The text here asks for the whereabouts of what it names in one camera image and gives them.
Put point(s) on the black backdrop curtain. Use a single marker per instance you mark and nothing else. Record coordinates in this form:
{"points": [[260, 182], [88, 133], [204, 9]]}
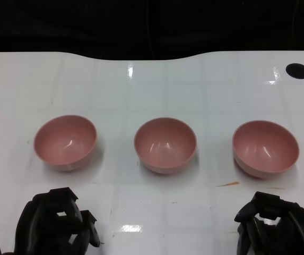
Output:
{"points": [[88, 24]]}

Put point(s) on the wide orange tape scrap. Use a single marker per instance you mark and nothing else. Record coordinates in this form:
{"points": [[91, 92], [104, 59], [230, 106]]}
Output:
{"points": [[231, 183]]}

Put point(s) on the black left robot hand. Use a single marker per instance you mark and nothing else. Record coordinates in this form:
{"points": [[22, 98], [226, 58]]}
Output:
{"points": [[43, 225]]}

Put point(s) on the pink plastic bowl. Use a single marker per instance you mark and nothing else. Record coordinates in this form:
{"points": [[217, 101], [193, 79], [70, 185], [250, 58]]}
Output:
{"points": [[61, 143], [263, 148], [163, 146]]}

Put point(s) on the black round table grommet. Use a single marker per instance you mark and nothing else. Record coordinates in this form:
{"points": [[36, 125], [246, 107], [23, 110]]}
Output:
{"points": [[297, 71]]}

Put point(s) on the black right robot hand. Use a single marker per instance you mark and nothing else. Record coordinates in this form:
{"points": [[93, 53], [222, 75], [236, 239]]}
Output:
{"points": [[300, 231]]}

